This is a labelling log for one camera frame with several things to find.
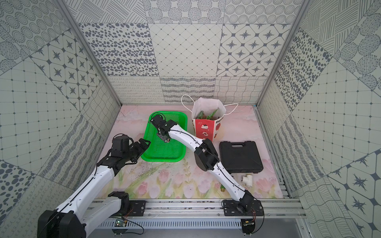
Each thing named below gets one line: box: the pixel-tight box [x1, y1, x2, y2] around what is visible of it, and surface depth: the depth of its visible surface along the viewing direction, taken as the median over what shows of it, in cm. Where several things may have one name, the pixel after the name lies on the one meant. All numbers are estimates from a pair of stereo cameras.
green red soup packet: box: [195, 110, 207, 119], surface depth 100 cm
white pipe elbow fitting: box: [241, 174, 253, 188], surface depth 82 cm
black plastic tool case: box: [218, 140, 264, 174], surface depth 90 cm
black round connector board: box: [241, 218, 256, 235], surface depth 73 cm
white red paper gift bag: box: [191, 97, 227, 143], surface depth 89 cm
